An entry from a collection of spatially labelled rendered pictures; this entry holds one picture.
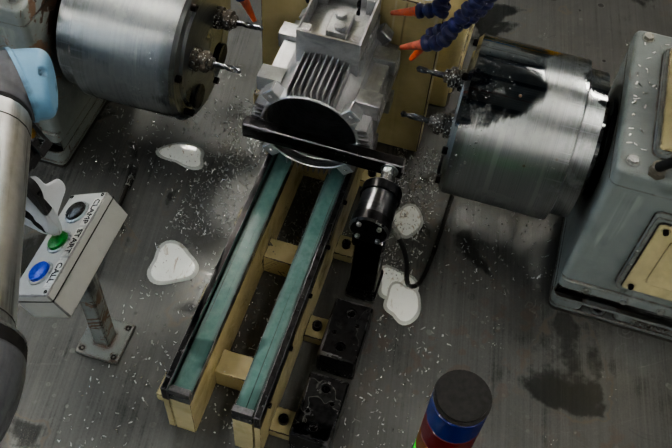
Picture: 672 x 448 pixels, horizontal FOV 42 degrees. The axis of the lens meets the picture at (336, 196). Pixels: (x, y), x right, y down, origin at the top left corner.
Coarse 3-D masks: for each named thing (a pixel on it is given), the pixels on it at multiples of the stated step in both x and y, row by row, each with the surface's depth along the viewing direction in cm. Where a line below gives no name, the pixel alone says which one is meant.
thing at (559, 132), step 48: (480, 48) 125; (528, 48) 127; (480, 96) 122; (528, 96) 121; (576, 96) 121; (480, 144) 122; (528, 144) 121; (576, 144) 121; (480, 192) 128; (528, 192) 125; (576, 192) 124
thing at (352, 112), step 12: (384, 24) 137; (384, 36) 137; (276, 84) 129; (264, 96) 129; (276, 96) 129; (348, 108) 127; (360, 108) 128; (348, 120) 128; (360, 120) 127; (264, 144) 139; (336, 168) 138; (348, 168) 137
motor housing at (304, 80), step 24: (288, 48) 137; (288, 72) 133; (312, 72) 128; (336, 72) 131; (384, 72) 135; (288, 96) 128; (312, 96) 127; (336, 96) 126; (384, 96) 136; (288, 120) 142; (312, 120) 144; (336, 120) 145; (360, 144) 132; (312, 168) 140
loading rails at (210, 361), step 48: (288, 192) 146; (336, 192) 139; (240, 240) 133; (336, 240) 143; (240, 288) 130; (288, 288) 128; (192, 336) 122; (288, 336) 122; (192, 384) 118; (240, 384) 128; (240, 432) 121; (288, 432) 125
